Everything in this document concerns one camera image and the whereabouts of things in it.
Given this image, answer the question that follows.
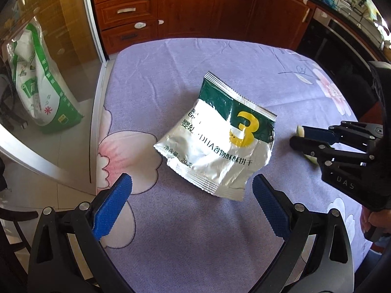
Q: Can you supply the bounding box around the black built-in oven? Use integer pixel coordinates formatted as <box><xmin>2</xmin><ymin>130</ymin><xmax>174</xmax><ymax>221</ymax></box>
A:
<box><xmin>297</xmin><ymin>7</ymin><xmax>380</xmax><ymax>120</ymax></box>

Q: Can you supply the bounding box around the wire dish rack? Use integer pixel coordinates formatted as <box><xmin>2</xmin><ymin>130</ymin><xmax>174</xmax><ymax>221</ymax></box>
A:
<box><xmin>334</xmin><ymin>0</ymin><xmax>389</xmax><ymax>50</ymax></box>

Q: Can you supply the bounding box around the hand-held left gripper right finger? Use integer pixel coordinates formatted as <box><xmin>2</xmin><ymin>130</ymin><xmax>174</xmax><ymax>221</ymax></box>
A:
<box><xmin>252</xmin><ymin>173</ymin><xmax>355</xmax><ymax>293</ymax></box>

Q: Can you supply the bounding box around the green and white rice bag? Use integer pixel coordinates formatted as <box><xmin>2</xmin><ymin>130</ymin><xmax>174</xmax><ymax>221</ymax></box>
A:
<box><xmin>7</xmin><ymin>21</ymin><xmax>85</xmax><ymax>135</ymax></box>

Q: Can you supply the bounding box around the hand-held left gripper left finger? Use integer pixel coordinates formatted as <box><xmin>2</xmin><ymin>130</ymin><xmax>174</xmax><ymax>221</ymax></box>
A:
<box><xmin>28</xmin><ymin>173</ymin><xmax>134</xmax><ymax>293</ymax></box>

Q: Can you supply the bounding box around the white vegetable scrap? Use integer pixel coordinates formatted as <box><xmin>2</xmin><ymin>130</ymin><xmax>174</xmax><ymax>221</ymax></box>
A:
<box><xmin>295</xmin><ymin>124</ymin><xmax>319</xmax><ymax>166</ymax></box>

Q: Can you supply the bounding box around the purple floral tablecloth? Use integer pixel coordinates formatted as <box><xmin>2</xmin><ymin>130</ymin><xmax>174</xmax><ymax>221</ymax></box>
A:
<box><xmin>96</xmin><ymin>38</ymin><xmax>377</xmax><ymax>293</ymax></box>

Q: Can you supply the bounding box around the person's right hand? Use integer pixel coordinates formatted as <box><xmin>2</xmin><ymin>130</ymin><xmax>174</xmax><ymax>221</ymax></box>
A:
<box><xmin>360</xmin><ymin>209</ymin><xmax>391</xmax><ymax>235</ymax></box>

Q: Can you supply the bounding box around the light wooden cabinet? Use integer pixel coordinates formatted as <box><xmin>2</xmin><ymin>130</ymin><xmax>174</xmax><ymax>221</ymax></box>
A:
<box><xmin>18</xmin><ymin>0</ymin><xmax>105</xmax><ymax>65</ymax></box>

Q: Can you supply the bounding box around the sliding glass door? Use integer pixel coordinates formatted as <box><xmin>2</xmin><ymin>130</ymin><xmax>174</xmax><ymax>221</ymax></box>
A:
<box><xmin>0</xmin><ymin>0</ymin><xmax>111</xmax><ymax>196</ymax></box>

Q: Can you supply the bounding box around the green and silver snack packet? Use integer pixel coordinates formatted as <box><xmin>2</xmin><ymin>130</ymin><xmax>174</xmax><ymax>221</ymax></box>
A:
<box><xmin>153</xmin><ymin>71</ymin><xmax>278</xmax><ymax>202</ymax></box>

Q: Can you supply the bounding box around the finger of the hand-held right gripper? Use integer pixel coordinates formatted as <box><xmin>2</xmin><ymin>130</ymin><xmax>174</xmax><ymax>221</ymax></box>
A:
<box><xmin>301</xmin><ymin>120</ymin><xmax>384</xmax><ymax>147</ymax></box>
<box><xmin>289</xmin><ymin>136</ymin><xmax>377</xmax><ymax>172</ymax></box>

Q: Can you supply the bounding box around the red-brown kitchen cabinet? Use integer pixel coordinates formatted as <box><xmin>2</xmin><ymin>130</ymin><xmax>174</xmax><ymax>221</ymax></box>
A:
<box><xmin>90</xmin><ymin>0</ymin><xmax>316</xmax><ymax>56</ymax></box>

